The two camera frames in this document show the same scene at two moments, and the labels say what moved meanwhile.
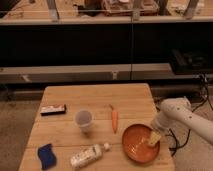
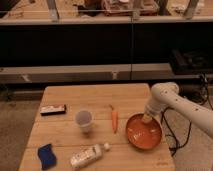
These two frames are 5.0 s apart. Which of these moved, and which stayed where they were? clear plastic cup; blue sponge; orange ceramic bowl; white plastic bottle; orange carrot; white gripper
Moved: orange ceramic bowl; white gripper
Stayed: white plastic bottle; blue sponge; clear plastic cup; orange carrot
